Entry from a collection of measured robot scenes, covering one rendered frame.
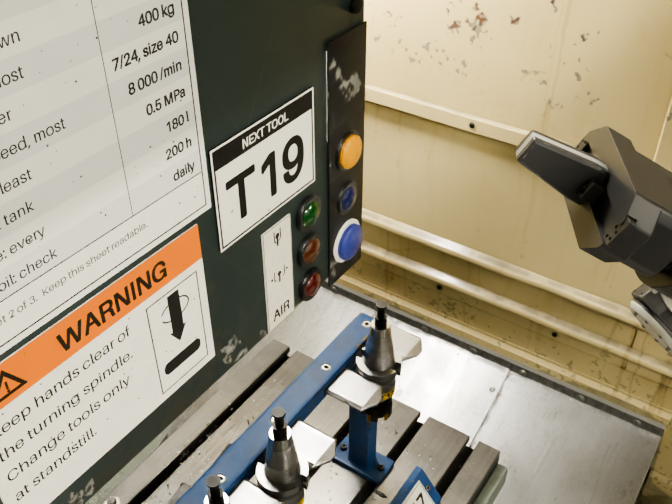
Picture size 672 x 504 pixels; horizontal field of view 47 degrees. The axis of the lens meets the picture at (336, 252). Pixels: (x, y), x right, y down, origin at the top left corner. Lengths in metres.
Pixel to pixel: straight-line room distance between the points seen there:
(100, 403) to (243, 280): 0.12
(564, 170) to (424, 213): 0.96
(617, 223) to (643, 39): 0.70
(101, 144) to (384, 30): 1.04
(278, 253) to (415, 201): 0.99
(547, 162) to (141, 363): 0.30
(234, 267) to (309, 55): 0.14
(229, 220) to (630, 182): 0.26
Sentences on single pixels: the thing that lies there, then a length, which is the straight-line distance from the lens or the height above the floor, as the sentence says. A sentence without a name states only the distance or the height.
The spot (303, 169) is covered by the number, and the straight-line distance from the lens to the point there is 0.52.
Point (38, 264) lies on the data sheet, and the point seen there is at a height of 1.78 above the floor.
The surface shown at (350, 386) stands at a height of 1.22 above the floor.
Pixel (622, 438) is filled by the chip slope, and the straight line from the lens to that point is 1.59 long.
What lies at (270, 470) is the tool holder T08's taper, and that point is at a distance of 0.95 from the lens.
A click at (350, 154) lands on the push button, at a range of 0.55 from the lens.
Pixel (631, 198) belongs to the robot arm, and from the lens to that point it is 0.54.
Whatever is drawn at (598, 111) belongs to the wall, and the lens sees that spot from 1.27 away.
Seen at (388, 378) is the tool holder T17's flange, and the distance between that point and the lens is 1.07.
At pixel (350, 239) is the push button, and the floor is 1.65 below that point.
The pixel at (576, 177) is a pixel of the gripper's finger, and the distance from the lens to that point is 0.57.
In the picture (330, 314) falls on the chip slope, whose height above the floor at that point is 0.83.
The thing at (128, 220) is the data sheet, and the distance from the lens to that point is 0.41.
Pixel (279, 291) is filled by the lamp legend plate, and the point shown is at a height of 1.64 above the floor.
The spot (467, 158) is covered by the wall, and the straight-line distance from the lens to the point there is 1.40.
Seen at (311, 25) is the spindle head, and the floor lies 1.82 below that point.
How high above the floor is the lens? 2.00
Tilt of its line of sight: 38 degrees down
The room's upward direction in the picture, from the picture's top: straight up
